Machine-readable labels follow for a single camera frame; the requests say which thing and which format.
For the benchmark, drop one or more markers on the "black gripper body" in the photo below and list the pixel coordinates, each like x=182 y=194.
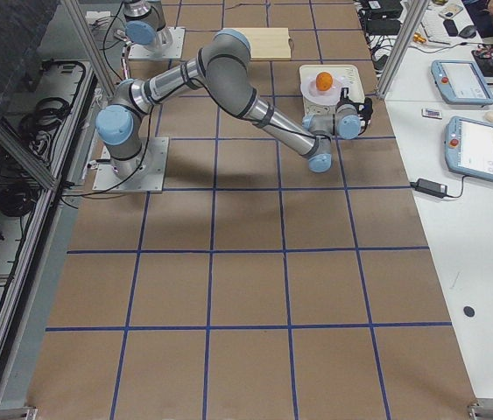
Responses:
x=346 y=104

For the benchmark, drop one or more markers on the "orange fruit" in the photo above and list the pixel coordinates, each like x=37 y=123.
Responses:
x=324 y=81

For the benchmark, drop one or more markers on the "white round plate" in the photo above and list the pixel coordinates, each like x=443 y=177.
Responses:
x=331 y=97

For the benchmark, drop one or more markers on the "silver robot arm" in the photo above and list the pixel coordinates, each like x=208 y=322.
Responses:
x=146 y=24
x=221 y=68

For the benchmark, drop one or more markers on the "small printed card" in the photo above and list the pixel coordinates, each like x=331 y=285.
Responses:
x=431 y=113

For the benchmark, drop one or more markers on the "wooden cutting board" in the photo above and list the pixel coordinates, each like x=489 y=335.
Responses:
x=268 y=44

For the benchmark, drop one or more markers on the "gold metal cylinder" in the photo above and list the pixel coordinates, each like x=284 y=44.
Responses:
x=418 y=38

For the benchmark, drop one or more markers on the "far blue teach pendant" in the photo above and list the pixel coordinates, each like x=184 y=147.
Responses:
x=461 y=82

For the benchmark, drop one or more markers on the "blue teach pendant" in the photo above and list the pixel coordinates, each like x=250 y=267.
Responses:
x=468 y=147
x=461 y=82

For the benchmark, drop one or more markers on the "black power adapter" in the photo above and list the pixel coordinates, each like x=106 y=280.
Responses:
x=429 y=187

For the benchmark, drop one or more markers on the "near blue teach pendant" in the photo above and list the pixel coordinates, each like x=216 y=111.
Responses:
x=468 y=147

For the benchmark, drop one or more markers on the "small white ball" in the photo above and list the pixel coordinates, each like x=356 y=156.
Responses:
x=488 y=116

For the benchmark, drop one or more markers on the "black computer mouse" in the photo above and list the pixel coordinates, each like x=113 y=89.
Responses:
x=468 y=32

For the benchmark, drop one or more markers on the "black round cap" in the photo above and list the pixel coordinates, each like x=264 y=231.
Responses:
x=469 y=311

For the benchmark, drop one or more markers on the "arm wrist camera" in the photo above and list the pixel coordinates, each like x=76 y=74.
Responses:
x=365 y=111

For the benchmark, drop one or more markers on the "aluminium frame post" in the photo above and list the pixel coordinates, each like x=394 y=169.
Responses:
x=414 y=13

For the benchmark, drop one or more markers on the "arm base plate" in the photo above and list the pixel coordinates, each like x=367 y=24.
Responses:
x=168 y=45
x=117 y=176

